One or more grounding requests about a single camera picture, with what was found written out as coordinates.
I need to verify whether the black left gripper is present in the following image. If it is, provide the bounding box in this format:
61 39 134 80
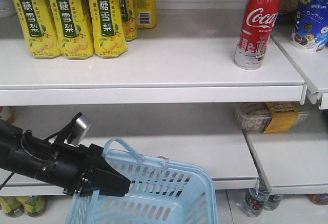
38 144 131 197

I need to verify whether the light blue plastic basket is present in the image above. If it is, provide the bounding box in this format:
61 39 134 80
65 138 218 223

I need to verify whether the red Coca-Cola aluminium bottle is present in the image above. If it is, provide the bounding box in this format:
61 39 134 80
234 0 280 70

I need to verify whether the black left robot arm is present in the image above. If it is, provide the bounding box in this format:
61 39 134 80
1 121 131 197

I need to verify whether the white metal shelving unit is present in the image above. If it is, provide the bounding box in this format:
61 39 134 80
1 0 327 223

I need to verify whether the clear water bottle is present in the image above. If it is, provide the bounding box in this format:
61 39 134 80
241 186 270 217

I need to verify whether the boxed biscuits yellow label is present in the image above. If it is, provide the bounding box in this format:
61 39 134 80
233 101 312 133

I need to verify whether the yellow pear drink bottle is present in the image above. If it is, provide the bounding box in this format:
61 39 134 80
13 0 61 59
88 0 128 58
49 0 94 59

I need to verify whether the blue white snack cup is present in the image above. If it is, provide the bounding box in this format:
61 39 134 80
291 0 327 52

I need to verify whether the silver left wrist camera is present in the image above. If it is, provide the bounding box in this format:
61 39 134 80
66 112 92 147

